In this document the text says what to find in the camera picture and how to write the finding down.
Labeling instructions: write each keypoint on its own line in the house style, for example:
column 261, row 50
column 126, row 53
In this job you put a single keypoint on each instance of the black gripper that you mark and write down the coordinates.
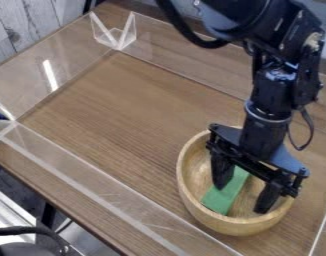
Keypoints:
column 256, row 148

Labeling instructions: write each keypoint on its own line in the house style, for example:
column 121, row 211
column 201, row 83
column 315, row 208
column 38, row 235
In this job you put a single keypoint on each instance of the green rectangular block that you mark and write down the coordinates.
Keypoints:
column 220, row 200

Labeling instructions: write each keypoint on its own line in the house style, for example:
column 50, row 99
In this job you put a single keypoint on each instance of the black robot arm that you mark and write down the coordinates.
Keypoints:
column 283, row 36

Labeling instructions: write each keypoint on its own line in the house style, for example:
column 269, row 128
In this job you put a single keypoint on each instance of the brown wooden bowl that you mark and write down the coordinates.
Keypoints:
column 242, row 222

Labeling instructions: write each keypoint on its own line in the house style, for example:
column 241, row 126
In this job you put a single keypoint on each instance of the black table leg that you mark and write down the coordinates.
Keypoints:
column 49, row 215

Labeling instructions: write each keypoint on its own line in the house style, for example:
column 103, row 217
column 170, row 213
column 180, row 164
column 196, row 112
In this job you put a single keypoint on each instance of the clear acrylic enclosure wall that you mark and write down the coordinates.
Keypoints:
column 103, row 100

